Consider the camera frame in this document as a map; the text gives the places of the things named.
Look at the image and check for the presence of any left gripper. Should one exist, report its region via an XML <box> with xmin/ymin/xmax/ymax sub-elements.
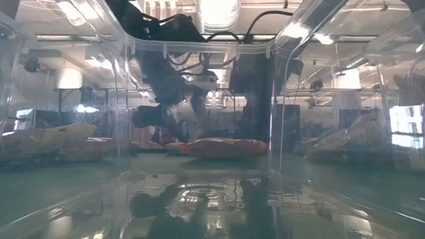
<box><xmin>132</xmin><ymin>49</ymin><xmax>209</xmax><ymax>144</ymax></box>

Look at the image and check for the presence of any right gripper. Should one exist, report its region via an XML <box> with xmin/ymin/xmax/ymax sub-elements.
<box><xmin>229</xmin><ymin>52</ymin><xmax>305</xmax><ymax>140</ymax></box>

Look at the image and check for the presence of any yellow Saucy Noods packet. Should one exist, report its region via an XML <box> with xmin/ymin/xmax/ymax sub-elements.
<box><xmin>294</xmin><ymin>111</ymin><xmax>383</xmax><ymax>162</ymax></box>

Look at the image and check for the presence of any yellow Maruchan ramen packet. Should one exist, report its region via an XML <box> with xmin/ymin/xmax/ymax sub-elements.
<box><xmin>0</xmin><ymin>123</ymin><xmax>98</xmax><ymax>150</ymax></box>

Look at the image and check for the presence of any dark cabinet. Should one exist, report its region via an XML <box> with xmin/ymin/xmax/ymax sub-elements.
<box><xmin>270</xmin><ymin>103</ymin><xmax>301</xmax><ymax>154</ymax></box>

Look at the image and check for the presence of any black cabinet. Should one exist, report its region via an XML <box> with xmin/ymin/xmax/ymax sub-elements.
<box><xmin>338</xmin><ymin>108</ymin><xmax>361</xmax><ymax>129</ymax></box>

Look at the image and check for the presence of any linear ceiling light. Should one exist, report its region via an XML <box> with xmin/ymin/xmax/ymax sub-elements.
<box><xmin>36</xmin><ymin>33</ymin><xmax>278</xmax><ymax>42</ymax></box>

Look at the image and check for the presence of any black ceiling spotlight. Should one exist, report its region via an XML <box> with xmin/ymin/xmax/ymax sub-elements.
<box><xmin>23</xmin><ymin>58</ymin><xmax>41</xmax><ymax>73</ymax></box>

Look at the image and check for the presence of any grey monitor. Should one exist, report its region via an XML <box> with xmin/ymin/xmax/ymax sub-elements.
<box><xmin>13</xmin><ymin>108</ymin><xmax>35</xmax><ymax>131</ymax></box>

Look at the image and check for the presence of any bright window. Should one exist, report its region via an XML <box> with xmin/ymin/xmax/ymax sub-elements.
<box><xmin>388</xmin><ymin>105</ymin><xmax>425</xmax><ymax>149</ymax></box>

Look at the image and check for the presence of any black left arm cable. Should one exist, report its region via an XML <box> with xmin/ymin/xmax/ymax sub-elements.
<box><xmin>165</xmin><ymin>30</ymin><xmax>240</xmax><ymax>73</ymax></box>

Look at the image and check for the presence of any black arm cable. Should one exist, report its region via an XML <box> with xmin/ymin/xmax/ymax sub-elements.
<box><xmin>165</xmin><ymin>30</ymin><xmax>240</xmax><ymax>73</ymax></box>
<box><xmin>244</xmin><ymin>9</ymin><xmax>295</xmax><ymax>44</ymax></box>

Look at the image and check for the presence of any silver ceiling duct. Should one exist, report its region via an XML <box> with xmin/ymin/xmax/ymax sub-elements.
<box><xmin>195</xmin><ymin>0</ymin><xmax>242</xmax><ymax>34</ymax></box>

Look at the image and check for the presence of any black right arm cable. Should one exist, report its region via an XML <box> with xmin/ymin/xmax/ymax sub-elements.
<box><xmin>244</xmin><ymin>9</ymin><xmax>295</xmax><ymax>44</ymax></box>

